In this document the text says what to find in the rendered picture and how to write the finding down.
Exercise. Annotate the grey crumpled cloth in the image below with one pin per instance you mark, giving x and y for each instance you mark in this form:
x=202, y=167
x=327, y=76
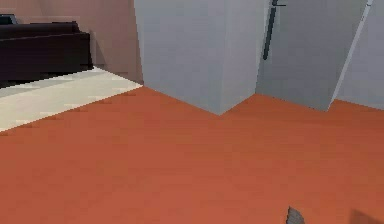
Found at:
x=294, y=216

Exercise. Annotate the black sofa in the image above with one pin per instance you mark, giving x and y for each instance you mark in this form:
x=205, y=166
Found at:
x=43, y=53

